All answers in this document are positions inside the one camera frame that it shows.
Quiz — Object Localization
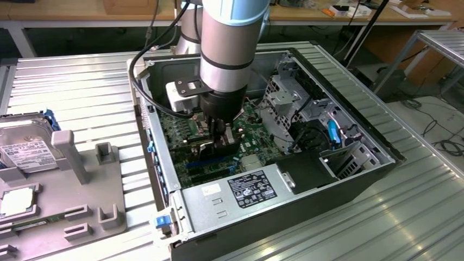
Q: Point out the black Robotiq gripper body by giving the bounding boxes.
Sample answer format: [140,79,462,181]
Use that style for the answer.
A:
[201,86,248,122]

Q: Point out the graphics card with metal bracket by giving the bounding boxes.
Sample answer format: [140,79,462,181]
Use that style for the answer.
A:
[197,140,242,164]

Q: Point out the green motherboard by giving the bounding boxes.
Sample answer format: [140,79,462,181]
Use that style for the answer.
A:
[157,102,286,188]

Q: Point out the green RAM stick in slot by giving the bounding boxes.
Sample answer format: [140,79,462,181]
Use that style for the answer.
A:
[180,135,214,150]

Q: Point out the blue expansion slot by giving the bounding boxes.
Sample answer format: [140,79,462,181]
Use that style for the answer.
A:
[184,159,233,169]

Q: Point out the silver chipset heatsink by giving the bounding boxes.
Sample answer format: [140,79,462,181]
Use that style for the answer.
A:
[241,155,268,171]

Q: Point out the metal drive cage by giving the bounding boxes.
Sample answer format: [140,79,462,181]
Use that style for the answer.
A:
[260,74,326,153]

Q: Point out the silver power supply unit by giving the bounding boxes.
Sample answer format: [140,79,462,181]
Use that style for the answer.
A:
[180,162,300,232]

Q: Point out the blue disk connector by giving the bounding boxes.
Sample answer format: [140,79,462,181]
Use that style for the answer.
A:
[325,119,344,149]

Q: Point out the open black PC case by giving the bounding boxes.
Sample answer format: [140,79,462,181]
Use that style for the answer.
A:
[126,40,405,261]

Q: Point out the wooden desk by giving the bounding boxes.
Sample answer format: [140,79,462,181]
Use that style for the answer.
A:
[0,0,458,28]

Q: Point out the blue disk caddy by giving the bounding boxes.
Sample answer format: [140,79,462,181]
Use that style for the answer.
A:
[36,108,61,133]

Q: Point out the orange and white box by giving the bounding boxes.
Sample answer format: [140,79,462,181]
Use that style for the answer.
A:
[321,4,372,17]

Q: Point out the black tripod pole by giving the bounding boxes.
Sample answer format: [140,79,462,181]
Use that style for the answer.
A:
[342,0,390,67]

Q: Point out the silver hard disk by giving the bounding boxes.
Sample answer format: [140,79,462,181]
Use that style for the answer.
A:
[0,116,58,173]

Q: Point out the grey parts rack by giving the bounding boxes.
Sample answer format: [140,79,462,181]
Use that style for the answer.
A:
[0,119,128,261]

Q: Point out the silver CPU chip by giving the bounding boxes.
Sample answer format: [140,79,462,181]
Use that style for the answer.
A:
[0,187,36,217]

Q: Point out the white paper stack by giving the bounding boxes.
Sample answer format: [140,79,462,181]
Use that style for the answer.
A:
[389,4,430,19]

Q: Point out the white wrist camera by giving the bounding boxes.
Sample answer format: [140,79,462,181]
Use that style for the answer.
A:
[165,77,213,113]

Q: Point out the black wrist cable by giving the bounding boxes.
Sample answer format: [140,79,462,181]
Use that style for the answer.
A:
[129,0,198,119]

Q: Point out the thin cable with connector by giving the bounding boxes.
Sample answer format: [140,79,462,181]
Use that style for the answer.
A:
[144,0,161,51]

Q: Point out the black floor cables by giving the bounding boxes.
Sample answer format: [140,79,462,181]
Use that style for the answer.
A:
[398,97,464,157]

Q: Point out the metal frame table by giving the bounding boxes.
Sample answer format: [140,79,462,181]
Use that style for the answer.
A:
[372,29,464,109]

